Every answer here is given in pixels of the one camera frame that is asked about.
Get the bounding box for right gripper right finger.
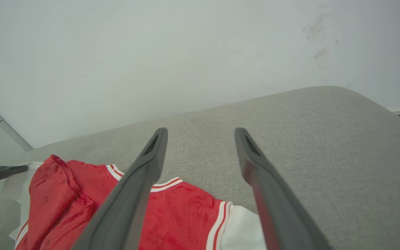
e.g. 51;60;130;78
234;127;332;250

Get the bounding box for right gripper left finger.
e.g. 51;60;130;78
71;127;168;250

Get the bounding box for red and white jersey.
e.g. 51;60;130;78
3;155;267;250

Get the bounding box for grey fabric sofa seat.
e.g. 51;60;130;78
0;86;400;250

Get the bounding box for grey wall trim strip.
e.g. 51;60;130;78
0;93;33;152

